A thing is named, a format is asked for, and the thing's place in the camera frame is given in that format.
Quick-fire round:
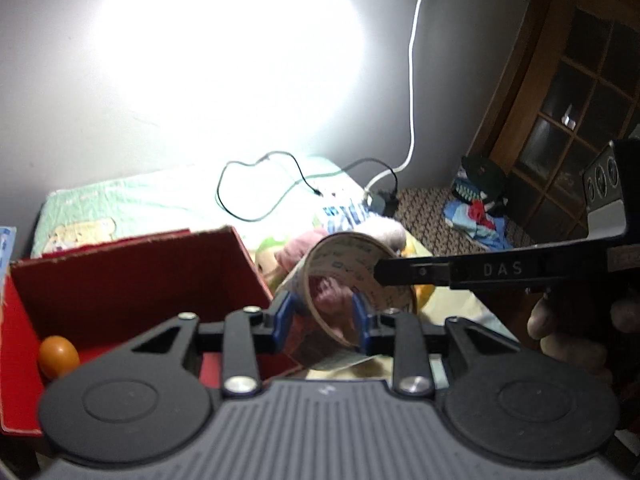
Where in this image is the orange wooden gourd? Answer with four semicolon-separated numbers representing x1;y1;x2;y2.
39;336;81;380

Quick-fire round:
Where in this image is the black power adapter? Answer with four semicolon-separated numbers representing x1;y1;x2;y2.
369;189;401;217

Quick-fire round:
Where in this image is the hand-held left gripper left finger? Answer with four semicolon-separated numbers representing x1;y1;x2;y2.
119;291;297;399

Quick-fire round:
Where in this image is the wooden door with glass panes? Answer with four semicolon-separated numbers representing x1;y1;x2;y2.
470;0;640;261

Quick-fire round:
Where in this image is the brown patterned cushion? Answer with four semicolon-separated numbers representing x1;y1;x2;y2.
395;186;536;257

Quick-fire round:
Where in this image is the blue white packet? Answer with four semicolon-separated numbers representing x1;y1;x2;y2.
320;200;375;234

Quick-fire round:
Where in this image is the red cardboard box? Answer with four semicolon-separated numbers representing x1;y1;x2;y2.
0;226;307;436

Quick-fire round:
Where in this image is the black round object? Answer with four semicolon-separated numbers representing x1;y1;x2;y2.
460;154;509;207

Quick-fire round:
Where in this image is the pile of colourful clothes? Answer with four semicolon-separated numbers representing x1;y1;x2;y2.
442;170;516;252

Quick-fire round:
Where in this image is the pink plush bear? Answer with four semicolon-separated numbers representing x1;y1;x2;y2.
274;216;408;323

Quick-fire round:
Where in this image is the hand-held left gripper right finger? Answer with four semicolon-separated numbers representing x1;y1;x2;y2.
351;293;522;399

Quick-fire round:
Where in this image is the white cable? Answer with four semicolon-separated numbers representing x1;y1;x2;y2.
362;0;436;197

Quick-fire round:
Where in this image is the person's right hand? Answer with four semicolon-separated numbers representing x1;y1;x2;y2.
527;295;613;378

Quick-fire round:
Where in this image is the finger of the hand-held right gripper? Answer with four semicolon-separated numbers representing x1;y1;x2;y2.
374;246;610;292

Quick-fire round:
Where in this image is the black cable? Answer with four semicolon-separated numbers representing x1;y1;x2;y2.
215;151;401;224

